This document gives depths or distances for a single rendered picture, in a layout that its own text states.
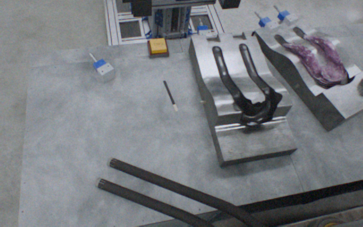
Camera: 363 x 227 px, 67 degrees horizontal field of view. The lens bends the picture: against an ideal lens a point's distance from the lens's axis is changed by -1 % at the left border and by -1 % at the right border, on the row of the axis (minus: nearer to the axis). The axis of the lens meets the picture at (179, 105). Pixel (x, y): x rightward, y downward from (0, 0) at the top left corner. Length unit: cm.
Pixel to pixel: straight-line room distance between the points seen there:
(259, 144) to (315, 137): 25
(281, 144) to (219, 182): 24
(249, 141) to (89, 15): 190
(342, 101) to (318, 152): 20
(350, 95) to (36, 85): 114
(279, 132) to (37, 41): 194
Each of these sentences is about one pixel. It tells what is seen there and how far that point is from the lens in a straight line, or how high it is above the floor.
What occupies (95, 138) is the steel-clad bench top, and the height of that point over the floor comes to 80.
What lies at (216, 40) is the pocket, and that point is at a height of 86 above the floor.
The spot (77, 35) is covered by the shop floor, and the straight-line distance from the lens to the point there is 239.
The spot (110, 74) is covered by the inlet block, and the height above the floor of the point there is 84.
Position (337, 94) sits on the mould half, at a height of 91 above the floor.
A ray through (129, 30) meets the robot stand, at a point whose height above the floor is 21.
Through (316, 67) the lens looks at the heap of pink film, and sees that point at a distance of 117.
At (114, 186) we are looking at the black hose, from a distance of 88.
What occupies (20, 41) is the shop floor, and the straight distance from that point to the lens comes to 248.
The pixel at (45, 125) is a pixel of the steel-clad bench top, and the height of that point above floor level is 80.
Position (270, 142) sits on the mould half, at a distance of 98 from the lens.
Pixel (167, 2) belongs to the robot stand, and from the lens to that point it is 151.
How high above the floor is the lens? 169
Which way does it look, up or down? 60 degrees down
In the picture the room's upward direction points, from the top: 10 degrees clockwise
